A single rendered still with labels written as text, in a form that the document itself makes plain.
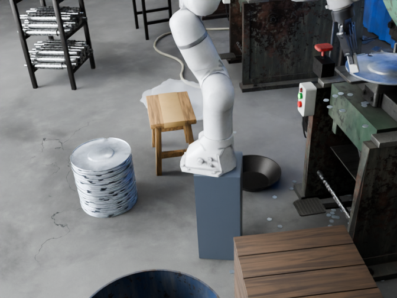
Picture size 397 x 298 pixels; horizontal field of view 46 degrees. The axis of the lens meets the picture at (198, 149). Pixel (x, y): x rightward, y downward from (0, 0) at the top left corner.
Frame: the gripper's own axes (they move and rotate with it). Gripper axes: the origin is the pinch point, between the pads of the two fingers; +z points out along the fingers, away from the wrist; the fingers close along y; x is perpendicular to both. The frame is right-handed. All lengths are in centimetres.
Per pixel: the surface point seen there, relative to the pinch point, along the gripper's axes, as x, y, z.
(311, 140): -31, -14, 38
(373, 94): 3.8, -3.4, 14.4
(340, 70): -5.4, -0.4, 2.4
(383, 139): 11.3, 17.0, 22.6
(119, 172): -105, 37, 26
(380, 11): -67, -258, 40
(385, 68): 8.3, -7.9, 6.2
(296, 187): -48, -19, 67
